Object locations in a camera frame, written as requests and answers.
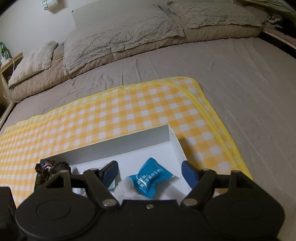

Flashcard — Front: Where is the dark hair scrunchie bundle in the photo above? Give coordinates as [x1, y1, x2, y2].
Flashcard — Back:
[35, 160, 71, 189]

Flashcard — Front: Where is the white shallow tray box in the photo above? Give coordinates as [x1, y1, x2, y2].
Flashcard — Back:
[49, 125, 191, 201]

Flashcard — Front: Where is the white headboard panel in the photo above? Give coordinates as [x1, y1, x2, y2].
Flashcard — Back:
[72, 0, 170, 29]

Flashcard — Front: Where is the grey quilted left pillow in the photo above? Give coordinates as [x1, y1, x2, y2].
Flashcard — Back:
[63, 4, 185, 75]

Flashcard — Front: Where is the yellow white checkered blanket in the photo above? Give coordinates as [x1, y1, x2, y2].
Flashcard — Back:
[1, 76, 249, 204]

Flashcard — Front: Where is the grey quilted pillow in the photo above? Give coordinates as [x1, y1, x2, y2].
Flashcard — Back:
[63, 4, 185, 75]
[167, 1, 262, 29]

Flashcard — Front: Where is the green glass bottle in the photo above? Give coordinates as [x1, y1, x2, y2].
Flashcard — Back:
[1, 42, 9, 65]

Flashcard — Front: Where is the blue snack packet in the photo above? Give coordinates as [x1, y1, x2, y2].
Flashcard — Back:
[127, 158, 180, 200]

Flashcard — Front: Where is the fluffy white small pillow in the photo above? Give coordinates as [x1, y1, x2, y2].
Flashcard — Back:
[8, 41, 59, 87]

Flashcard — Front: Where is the beige quilted folded duvet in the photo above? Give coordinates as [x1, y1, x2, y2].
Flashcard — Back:
[4, 25, 260, 102]

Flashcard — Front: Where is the grey quilted right pillow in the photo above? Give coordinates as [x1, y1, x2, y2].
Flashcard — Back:
[167, 1, 262, 29]

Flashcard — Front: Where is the white charging cable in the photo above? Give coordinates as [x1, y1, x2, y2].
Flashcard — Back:
[3, 58, 17, 100]

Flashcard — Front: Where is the wooden bedside shelf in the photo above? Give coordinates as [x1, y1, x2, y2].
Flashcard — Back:
[1, 52, 23, 128]

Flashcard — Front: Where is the white soft wad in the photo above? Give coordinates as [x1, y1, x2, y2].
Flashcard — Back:
[113, 177, 149, 205]

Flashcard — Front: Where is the hanging white Sweet bag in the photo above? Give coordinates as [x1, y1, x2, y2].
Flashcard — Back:
[42, 0, 59, 11]

